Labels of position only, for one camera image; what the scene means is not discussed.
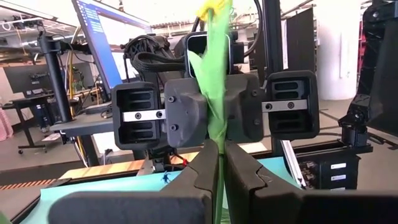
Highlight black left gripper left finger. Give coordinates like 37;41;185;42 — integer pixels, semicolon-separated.
48;139;220;224

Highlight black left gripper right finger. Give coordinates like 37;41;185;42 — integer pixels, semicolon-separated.
223;141;398;224

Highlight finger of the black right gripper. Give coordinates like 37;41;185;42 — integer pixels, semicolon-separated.
224;73;266;144
164;77;208;149

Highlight blue artificial flower bunch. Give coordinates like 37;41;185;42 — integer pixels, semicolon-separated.
160;170;172;185

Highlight yellow artificial tulip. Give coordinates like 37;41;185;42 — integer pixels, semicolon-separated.
188;0;234;224

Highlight black partition panel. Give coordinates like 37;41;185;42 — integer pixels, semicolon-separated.
285;7;315;74

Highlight black box white labels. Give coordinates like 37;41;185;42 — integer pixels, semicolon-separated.
297;151;361;190

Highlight green table mat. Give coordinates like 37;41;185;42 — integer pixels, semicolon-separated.
21;157;300;224

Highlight white round column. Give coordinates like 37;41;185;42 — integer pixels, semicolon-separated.
313;0;364;101

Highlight grey desk top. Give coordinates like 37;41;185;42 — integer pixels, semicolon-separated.
49;119;116;167

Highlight computer monitor blue screen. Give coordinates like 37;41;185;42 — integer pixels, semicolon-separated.
70;0;153;94

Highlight black hazard striped floor mat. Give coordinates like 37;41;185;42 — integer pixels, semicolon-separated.
0;177;58;191

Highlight black monitor stand pole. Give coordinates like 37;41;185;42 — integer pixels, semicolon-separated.
37;32;74;124

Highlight black wheeled desk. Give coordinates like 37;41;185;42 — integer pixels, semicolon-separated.
1;93;54;154

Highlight pink cloth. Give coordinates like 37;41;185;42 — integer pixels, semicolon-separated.
0;107;14;142

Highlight dark computer monitor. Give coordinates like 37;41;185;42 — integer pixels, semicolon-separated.
2;63;53;94

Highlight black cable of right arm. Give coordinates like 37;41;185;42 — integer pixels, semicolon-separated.
123;34;187;74

